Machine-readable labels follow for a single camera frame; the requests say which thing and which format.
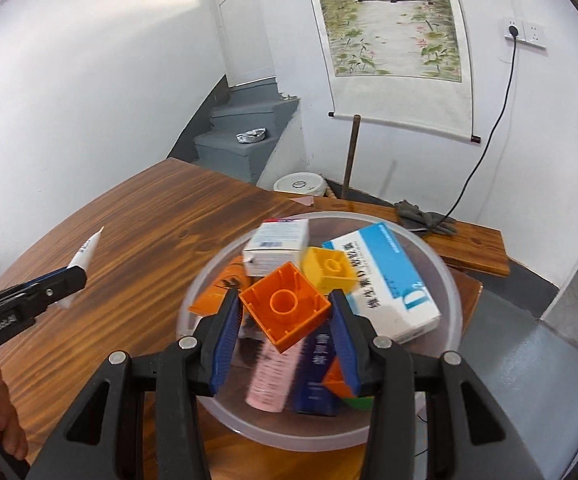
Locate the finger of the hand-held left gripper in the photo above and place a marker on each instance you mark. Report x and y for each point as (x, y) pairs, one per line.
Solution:
(59, 285)

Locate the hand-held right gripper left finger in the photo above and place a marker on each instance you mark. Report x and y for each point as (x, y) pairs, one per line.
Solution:
(224, 347)

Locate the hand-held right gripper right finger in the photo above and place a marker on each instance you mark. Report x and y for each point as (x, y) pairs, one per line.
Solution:
(347, 350)

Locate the white ointment tube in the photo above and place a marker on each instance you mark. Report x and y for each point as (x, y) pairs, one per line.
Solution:
(86, 252)

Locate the dark blue lotion bottle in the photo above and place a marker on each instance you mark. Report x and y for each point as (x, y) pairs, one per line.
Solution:
(315, 382)

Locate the orange packet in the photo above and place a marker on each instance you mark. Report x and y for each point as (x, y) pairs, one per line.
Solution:
(209, 304)

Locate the green plastic building block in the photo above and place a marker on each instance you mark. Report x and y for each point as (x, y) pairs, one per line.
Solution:
(359, 403)

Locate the pink tube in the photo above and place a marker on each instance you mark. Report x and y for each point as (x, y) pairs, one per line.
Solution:
(271, 380)

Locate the orange plastic building block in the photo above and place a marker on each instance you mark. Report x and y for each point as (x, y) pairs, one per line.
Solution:
(284, 305)

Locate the clear plastic bowl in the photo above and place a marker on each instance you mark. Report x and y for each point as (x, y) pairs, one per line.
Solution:
(421, 360)

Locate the yellow plastic building block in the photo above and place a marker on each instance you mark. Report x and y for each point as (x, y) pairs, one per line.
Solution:
(329, 267)

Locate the small white carton box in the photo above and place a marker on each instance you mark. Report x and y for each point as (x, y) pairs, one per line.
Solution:
(276, 240)

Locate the wooden desktop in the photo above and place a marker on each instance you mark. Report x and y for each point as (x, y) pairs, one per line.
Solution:
(134, 240)

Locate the orange plastic wedge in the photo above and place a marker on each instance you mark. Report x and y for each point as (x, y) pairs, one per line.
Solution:
(339, 380)

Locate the blue and white medicine box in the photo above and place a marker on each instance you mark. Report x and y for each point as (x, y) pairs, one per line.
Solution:
(394, 280)

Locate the grey work gloves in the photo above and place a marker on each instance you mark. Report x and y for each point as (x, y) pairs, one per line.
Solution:
(421, 215)

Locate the pink paper scrap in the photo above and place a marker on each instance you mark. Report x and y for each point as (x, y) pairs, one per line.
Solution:
(304, 201)

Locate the white plastic bucket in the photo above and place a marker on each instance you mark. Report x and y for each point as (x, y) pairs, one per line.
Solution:
(299, 182)

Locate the wooden stick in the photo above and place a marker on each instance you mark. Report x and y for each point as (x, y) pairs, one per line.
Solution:
(351, 155)

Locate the crumpled silver foil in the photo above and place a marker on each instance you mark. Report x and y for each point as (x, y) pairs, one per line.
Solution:
(252, 135)

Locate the grey concrete stairs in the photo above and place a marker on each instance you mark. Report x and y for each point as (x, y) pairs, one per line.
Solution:
(234, 125)

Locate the hanging scroll painting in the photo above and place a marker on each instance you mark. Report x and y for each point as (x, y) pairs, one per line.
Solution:
(394, 25)

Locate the white wall socket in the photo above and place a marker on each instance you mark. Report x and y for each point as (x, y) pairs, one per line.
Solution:
(526, 32)

